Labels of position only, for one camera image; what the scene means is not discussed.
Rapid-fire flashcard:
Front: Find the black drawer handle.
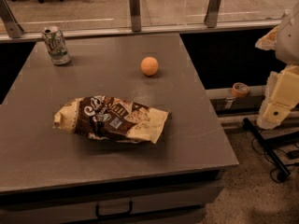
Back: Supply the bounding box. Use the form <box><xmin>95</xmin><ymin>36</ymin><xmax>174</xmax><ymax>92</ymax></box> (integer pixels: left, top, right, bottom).
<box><xmin>95</xmin><ymin>201</ymin><xmax>133</xmax><ymax>219</ymax></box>

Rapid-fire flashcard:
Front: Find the black floor cable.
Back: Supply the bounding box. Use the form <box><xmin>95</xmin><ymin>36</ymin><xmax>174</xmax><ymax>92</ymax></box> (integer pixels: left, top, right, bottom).
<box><xmin>250</xmin><ymin>133</ymin><xmax>299</xmax><ymax>184</ymax></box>

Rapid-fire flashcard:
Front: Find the middle metal railing post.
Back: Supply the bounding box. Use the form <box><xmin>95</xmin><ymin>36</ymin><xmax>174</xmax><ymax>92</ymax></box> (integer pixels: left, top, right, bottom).
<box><xmin>129</xmin><ymin>0</ymin><xmax>141</xmax><ymax>33</ymax></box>

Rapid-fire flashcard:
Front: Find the brown chip bag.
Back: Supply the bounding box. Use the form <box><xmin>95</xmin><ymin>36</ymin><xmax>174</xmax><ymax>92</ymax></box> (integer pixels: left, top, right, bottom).
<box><xmin>54</xmin><ymin>95</ymin><xmax>168</xmax><ymax>144</ymax></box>

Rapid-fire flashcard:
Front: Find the orange ball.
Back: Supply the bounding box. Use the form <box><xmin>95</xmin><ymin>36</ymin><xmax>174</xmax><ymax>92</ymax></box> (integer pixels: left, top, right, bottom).
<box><xmin>140</xmin><ymin>57</ymin><xmax>159</xmax><ymax>77</ymax></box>

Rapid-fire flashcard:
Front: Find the grey table drawer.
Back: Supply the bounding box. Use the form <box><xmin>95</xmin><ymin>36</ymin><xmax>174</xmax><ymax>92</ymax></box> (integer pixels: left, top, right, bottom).
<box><xmin>0</xmin><ymin>180</ymin><xmax>223</xmax><ymax>224</ymax></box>

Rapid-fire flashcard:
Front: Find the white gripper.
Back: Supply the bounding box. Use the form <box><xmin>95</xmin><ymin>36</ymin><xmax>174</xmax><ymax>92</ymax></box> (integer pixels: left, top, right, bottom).
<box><xmin>255</xmin><ymin>26</ymin><xmax>299</xmax><ymax>130</ymax></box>

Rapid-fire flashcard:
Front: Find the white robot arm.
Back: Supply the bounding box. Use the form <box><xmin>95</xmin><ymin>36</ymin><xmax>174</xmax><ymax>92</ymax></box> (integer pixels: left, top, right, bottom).
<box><xmin>255</xmin><ymin>2</ymin><xmax>299</xmax><ymax>130</ymax></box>

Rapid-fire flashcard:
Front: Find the orange tape roll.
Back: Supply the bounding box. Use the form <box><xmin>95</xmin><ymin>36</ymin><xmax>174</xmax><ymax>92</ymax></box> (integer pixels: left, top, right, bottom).
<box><xmin>232</xmin><ymin>82</ymin><xmax>249</xmax><ymax>98</ymax></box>

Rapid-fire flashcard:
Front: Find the black metal stand leg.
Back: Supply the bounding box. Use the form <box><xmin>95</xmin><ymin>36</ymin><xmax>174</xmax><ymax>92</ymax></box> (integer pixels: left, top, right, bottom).
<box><xmin>243</xmin><ymin>118</ymin><xmax>291</xmax><ymax>183</ymax></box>

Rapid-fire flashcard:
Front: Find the metal railing post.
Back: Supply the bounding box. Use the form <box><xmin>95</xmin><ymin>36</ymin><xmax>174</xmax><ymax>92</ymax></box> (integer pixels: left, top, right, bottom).
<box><xmin>129</xmin><ymin>0</ymin><xmax>141</xmax><ymax>33</ymax></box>
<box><xmin>204</xmin><ymin>0</ymin><xmax>221</xmax><ymax>28</ymax></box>
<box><xmin>0</xmin><ymin>0</ymin><xmax>23</xmax><ymax>38</ymax></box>

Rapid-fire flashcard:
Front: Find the green 7up can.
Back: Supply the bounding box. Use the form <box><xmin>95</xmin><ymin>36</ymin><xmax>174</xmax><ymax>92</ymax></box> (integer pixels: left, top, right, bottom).
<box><xmin>42</xmin><ymin>26</ymin><xmax>71</xmax><ymax>65</ymax></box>

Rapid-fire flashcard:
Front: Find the left metal railing post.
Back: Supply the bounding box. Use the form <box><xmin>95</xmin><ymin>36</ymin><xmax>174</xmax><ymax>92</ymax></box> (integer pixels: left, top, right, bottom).
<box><xmin>0</xmin><ymin>0</ymin><xmax>23</xmax><ymax>38</ymax></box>

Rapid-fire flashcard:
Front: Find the right metal railing post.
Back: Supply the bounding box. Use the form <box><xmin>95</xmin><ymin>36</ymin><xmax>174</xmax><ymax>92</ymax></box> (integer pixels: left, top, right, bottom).
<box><xmin>204</xmin><ymin>0</ymin><xmax>221</xmax><ymax>28</ymax></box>

